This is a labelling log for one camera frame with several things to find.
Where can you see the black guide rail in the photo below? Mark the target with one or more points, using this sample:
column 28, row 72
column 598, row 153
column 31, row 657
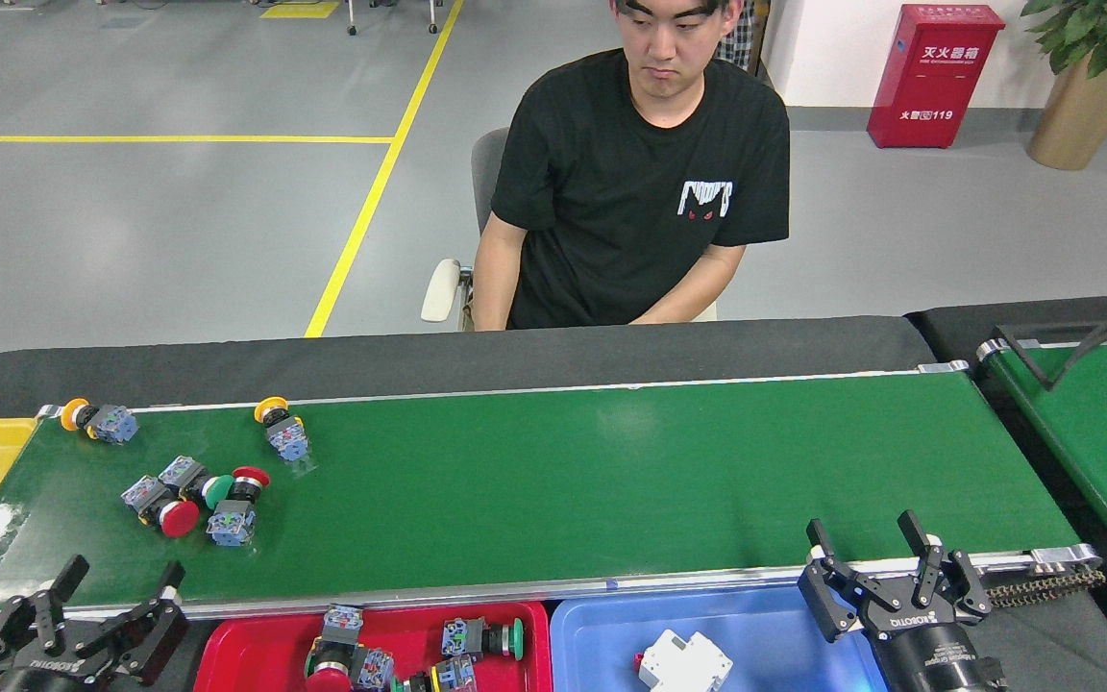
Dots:
column 1023, row 361

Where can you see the potted plant in gold pot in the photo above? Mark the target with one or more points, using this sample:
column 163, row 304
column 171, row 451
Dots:
column 1082, row 115

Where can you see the red fire extinguisher box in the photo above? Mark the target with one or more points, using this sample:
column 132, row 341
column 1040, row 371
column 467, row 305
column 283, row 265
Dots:
column 933, row 82

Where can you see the white stand on wheels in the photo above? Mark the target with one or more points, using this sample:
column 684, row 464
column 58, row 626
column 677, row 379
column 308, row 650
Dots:
column 352, row 27

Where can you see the person's left forearm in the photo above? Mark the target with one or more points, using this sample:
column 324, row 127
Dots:
column 698, row 286

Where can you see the yellow push button switch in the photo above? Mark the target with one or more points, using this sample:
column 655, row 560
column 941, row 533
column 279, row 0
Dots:
column 289, row 442
column 116, row 423

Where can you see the grey office chair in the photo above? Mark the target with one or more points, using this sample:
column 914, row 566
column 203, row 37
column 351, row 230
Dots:
column 488, row 173

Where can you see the person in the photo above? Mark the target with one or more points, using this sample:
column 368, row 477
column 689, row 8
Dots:
column 741, row 43
column 592, row 211

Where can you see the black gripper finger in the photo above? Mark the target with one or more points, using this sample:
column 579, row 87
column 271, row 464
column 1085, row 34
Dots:
column 957, row 581
column 837, row 601
column 20, row 630
column 164, row 630

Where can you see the red push button switch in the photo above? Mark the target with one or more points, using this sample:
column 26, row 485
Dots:
column 145, row 492
column 232, row 524
column 342, row 625

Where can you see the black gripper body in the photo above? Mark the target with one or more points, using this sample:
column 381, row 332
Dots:
column 54, row 678
column 938, row 658

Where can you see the red plastic tray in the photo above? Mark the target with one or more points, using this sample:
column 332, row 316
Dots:
column 256, row 654

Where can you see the white circuit breaker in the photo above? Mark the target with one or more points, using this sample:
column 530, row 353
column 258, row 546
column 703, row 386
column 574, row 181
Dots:
column 688, row 663

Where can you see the green conveyor belt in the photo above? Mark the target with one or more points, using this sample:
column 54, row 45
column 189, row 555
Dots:
column 1092, row 432
column 563, row 481

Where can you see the blue plastic tray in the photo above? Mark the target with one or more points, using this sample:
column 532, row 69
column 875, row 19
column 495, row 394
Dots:
column 784, row 654

